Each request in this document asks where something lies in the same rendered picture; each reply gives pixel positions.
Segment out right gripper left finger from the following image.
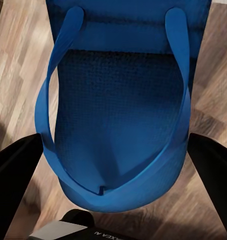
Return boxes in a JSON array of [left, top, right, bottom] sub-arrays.
[[0, 133, 44, 240]]

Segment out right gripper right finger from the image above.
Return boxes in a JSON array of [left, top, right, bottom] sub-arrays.
[[187, 133, 227, 232]]

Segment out sandal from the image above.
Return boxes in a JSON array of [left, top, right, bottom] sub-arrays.
[[34, 0, 212, 213]]

